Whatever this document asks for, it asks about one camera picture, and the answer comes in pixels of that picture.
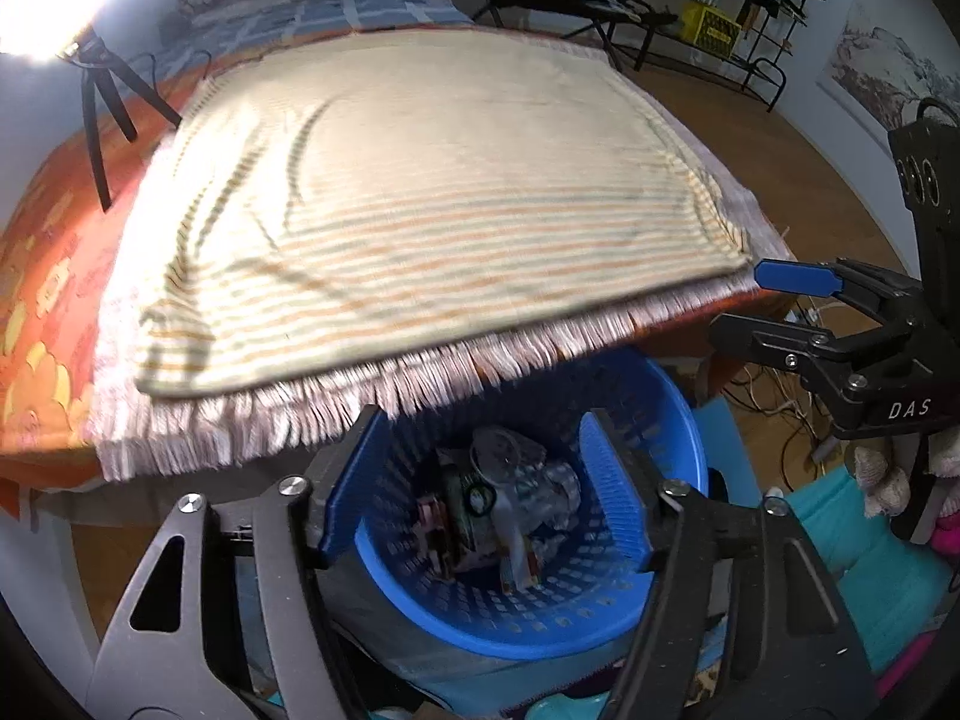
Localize yellow plastic crate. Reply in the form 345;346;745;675
679;1;743;61

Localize black folding cot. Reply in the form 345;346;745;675
469;0;680;74

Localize white floor cord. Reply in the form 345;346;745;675
724;367;826;421

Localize red cardboard box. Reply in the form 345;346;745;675
417;495;452;580

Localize black tripod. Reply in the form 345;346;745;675
64;34;185;215

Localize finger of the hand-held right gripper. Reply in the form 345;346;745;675
709;311;910;400
754;257;925;325

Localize light blue tube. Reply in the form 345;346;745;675
499;517;542;595

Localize orange flowered bedsheet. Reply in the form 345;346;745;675
0;52;796;518

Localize striped cream blanket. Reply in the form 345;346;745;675
135;30;755;398

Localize light blue plastic stool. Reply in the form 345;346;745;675
690;397;767;511

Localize green and white milk carton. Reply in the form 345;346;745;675
439;450;488;578

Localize teal cloth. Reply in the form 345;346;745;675
787;474;955;661

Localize blue checked quilt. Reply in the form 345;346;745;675
146;0;473;80

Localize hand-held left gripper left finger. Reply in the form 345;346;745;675
86;403;391;720

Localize person's right hand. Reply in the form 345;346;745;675
847;433;960;520

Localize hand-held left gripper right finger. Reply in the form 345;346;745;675
577;409;878;720

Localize fringed pale woven mat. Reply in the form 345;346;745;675
86;37;796;482

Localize bright studio lamp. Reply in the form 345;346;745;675
0;0;175;65

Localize blue plastic basket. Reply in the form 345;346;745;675
352;349;710;661

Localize wall poster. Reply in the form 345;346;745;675
817;0;960;152

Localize black drying rack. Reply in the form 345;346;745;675
634;0;826;115

